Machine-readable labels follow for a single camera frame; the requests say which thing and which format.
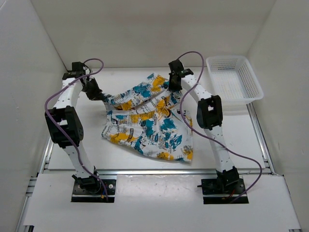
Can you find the colourful printed shorts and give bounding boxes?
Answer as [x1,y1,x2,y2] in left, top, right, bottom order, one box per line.
[101,73,193,163]

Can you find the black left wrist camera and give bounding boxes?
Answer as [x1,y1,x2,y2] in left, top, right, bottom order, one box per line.
[71,61,92,77]

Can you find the aluminium frame rail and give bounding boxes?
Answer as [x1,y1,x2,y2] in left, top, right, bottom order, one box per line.
[14,70,302,232]

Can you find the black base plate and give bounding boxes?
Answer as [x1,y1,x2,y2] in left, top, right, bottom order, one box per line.
[71,175,116,203]
[197,178,249,204]

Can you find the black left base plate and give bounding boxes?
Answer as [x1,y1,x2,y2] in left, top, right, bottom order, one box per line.
[71,175,116,203]

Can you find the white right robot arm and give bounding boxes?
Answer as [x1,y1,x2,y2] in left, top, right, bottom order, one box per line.
[169,69,239,193]

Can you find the white perforated plastic basket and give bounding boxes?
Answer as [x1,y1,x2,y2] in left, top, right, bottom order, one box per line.
[206,55,264,111]

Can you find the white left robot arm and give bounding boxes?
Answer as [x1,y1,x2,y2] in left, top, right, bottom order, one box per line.
[44,68,108,198]

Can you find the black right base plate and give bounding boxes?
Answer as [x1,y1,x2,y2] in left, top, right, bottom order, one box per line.
[197,178,249,204]

